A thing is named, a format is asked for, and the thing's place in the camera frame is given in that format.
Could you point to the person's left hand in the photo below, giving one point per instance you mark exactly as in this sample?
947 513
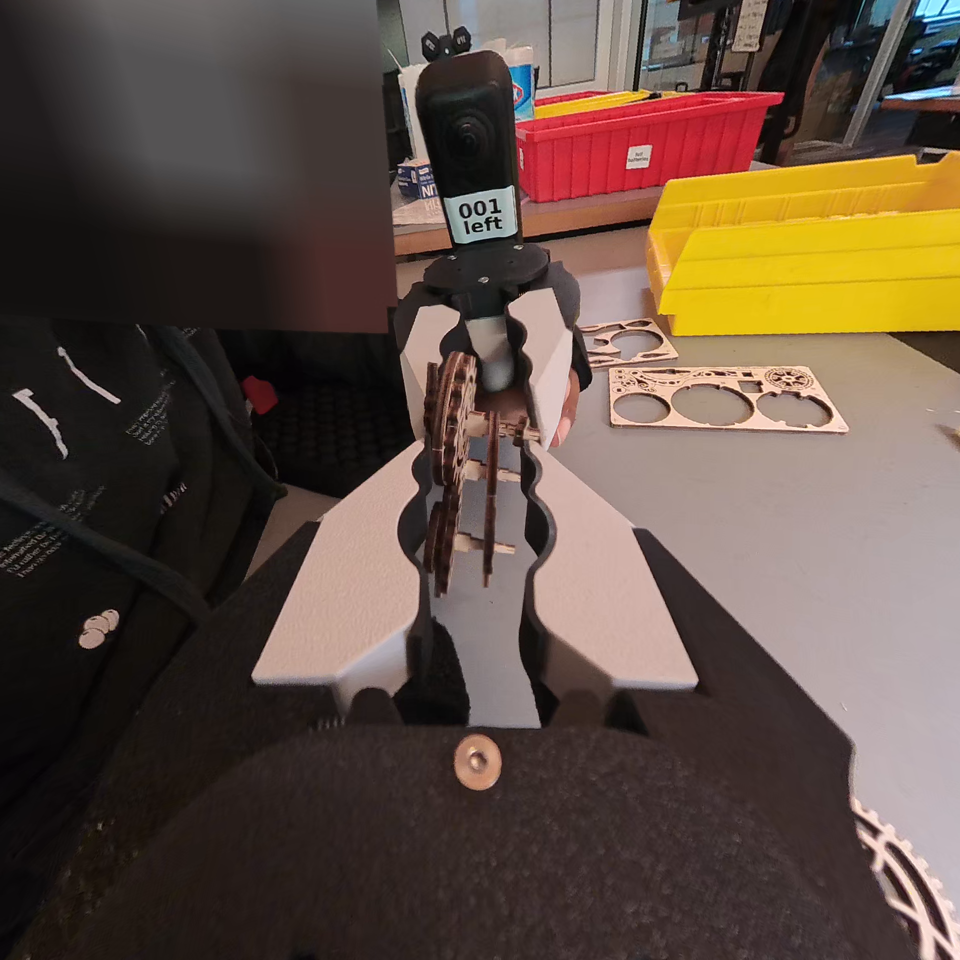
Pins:
564 416

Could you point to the grey desk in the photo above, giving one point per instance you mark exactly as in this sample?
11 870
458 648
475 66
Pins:
750 562

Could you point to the wipes canister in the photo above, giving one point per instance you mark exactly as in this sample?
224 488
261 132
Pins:
523 82

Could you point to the red plastic bin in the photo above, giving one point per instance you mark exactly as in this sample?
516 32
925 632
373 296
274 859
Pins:
600 150

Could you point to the small punched wooden part sheet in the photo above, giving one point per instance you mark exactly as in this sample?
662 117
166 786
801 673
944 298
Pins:
664 351

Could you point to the yellow plastic bin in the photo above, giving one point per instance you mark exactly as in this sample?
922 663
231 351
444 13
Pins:
787 285

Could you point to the large punched wooden part sheet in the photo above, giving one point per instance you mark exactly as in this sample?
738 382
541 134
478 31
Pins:
838 424

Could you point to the wooden gear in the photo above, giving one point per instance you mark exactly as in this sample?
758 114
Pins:
870 829

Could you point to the black bumpy armrest pad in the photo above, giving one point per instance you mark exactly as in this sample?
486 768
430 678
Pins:
337 442

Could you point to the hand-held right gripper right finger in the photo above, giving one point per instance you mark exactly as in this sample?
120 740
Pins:
607 600

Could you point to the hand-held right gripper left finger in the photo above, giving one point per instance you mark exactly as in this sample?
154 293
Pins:
345 600

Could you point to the blue glove box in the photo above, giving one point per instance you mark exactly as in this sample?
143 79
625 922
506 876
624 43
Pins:
416 180

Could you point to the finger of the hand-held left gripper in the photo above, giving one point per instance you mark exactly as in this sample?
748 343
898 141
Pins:
424 352
551 352

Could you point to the wooden gear clock assembly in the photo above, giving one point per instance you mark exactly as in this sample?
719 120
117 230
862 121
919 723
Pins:
457 420

